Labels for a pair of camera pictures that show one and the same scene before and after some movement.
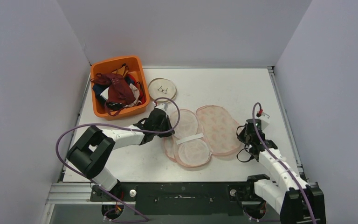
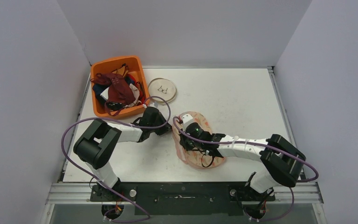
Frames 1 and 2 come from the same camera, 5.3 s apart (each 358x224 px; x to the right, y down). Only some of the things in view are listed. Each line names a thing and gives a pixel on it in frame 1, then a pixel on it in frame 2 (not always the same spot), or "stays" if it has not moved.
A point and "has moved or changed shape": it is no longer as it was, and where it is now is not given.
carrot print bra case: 195,137 has moved or changed shape
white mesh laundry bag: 161,87 stays
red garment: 141,96 stays
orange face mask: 122,70 stays
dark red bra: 120,92 stays
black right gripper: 243,137 to 187,142
